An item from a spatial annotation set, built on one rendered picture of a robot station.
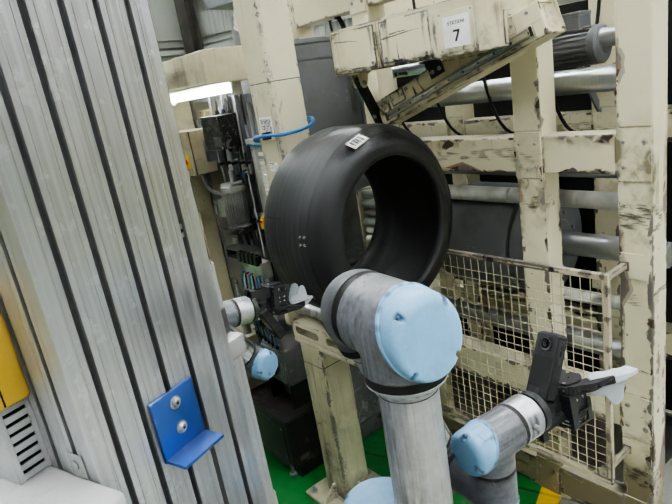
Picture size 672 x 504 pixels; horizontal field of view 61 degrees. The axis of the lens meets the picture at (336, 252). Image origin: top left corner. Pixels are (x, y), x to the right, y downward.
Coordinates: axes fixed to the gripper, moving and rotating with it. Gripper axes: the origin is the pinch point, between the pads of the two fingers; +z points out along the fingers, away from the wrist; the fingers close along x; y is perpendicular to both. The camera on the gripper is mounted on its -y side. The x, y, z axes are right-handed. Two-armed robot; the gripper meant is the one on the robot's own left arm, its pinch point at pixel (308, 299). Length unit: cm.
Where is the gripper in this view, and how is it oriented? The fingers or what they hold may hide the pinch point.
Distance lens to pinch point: 167.8
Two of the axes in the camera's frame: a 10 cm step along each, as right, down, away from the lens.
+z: 7.8, -1.8, 6.0
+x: -6.2, -1.3, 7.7
